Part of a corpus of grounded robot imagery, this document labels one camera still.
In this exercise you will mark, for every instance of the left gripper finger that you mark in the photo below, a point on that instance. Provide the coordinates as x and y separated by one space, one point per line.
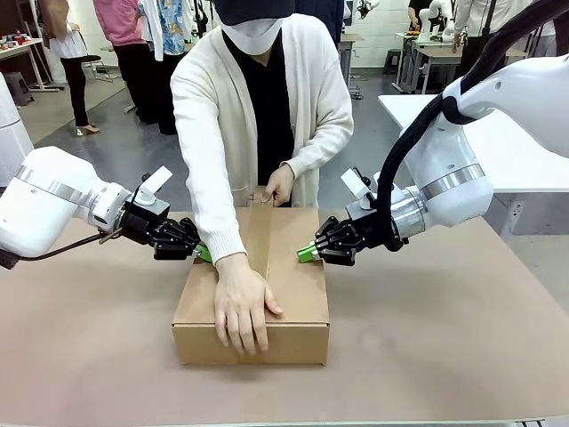
182 231
178 252

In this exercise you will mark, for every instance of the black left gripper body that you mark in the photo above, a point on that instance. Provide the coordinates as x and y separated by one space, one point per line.
144 220

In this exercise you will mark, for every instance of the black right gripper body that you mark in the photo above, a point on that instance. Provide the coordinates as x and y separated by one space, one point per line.
373 233

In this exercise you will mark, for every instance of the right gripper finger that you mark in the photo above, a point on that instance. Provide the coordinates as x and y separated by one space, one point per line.
335 229
331 254

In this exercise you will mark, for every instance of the brown cardboard box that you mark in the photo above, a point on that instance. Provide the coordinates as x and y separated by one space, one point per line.
293 289

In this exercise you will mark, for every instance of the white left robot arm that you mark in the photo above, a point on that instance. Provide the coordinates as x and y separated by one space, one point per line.
44 200

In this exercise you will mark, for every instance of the person's right forearm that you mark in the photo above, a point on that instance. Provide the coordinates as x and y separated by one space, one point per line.
218 222

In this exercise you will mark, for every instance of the person's left forearm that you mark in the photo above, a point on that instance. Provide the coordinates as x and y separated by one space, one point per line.
320 147

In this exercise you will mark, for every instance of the person's left hand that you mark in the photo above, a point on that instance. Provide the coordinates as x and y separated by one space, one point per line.
281 187

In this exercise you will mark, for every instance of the person's right hand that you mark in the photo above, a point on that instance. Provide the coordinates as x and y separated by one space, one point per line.
242 302

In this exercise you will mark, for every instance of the person in white cardigan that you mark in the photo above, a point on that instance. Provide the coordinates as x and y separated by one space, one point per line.
271 111

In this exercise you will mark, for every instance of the black metal chair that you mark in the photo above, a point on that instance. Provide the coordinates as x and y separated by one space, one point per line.
98 66

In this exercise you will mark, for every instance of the large white table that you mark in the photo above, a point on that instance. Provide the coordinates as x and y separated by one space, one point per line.
524 173

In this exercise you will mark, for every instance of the person in pink top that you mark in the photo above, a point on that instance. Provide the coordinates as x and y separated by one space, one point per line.
124 58

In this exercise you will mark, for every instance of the woman in white blouse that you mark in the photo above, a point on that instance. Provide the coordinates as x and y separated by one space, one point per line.
73 66

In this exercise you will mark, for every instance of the small grey stool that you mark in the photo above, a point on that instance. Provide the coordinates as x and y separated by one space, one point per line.
392 60

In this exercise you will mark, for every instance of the grey background desk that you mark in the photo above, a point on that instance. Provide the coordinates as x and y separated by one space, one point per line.
349 49

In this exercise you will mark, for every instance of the dark grey stool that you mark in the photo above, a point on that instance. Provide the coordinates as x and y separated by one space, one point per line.
18 86

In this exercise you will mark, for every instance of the person in blue floral shirt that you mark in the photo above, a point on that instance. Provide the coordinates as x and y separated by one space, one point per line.
171 31

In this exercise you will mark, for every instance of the person in white coat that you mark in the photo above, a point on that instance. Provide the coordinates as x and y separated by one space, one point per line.
150 26

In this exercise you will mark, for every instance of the white face mask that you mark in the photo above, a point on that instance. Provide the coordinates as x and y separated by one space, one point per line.
251 37

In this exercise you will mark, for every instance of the wooden side table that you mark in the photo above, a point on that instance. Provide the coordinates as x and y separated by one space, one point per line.
26 51

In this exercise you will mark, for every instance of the person white top black trousers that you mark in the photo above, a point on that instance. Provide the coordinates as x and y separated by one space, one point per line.
484 31

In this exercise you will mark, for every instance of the dark cap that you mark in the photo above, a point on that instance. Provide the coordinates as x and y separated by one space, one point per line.
253 9

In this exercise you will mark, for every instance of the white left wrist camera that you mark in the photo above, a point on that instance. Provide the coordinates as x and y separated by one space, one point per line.
157 180

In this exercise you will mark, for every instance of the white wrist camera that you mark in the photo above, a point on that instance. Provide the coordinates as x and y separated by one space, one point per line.
353 182
157 180

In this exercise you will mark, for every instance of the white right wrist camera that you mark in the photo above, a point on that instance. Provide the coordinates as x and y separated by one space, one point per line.
353 182

